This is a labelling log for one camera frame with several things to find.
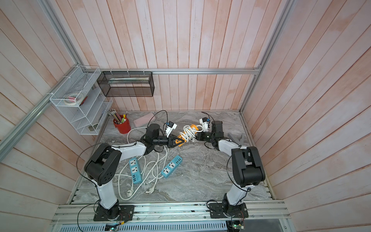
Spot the bundle of pencils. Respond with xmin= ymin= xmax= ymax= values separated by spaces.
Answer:
xmin=108 ymin=109 xmax=127 ymax=124

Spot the orange power strip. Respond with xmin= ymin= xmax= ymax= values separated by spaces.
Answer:
xmin=176 ymin=124 xmax=200 ymax=147

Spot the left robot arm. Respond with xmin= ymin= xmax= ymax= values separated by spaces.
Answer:
xmin=84 ymin=124 xmax=186 ymax=210

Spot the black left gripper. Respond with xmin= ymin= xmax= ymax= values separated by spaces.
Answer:
xmin=153 ymin=133 xmax=184 ymax=148

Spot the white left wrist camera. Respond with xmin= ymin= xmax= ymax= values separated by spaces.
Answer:
xmin=165 ymin=121 xmax=177 ymax=137

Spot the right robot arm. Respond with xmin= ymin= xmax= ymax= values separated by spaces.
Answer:
xmin=196 ymin=121 xmax=266 ymax=208

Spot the blue power strip right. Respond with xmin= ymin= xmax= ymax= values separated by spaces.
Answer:
xmin=161 ymin=155 xmax=183 ymax=178

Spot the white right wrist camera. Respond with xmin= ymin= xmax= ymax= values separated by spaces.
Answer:
xmin=200 ymin=117 xmax=210 ymax=132

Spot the red metal pencil bucket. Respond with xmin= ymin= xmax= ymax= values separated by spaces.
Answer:
xmin=113 ymin=115 xmax=131 ymax=134

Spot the white cord of blue strips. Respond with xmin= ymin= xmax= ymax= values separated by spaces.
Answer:
xmin=115 ymin=127 xmax=170 ymax=201

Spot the tape roll on shelf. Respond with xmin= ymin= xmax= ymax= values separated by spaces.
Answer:
xmin=63 ymin=92 xmax=83 ymax=106

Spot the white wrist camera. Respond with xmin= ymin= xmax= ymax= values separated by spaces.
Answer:
xmin=165 ymin=121 xmax=177 ymax=137
xmin=200 ymin=117 xmax=210 ymax=132

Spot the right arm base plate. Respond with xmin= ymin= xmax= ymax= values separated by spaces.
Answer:
xmin=206 ymin=202 xmax=249 ymax=218

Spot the grey plastic stand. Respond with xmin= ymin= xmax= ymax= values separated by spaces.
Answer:
xmin=228 ymin=133 xmax=244 ymax=146

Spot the blue power strip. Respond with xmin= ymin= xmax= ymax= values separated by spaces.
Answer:
xmin=161 ymin=155 xmax=183 ymax=178
xmin=128 ymin=158 xmax=143 ymax=185

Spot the white wire mesh shelf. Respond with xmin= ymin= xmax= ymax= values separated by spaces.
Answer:
xmin=50 ymin=66 xmax=113 ymax=135

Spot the black mesh wall basket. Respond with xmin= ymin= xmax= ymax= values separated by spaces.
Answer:
xmin=97 ymin=71 xmax=155 ymax=97

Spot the blue power strip left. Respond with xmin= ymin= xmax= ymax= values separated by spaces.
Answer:
xmin=128 ymin=158 xmax=143 ymax=185

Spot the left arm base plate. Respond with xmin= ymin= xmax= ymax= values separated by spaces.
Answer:
xmin=93 ymin=205 xmax=135 ymax=222

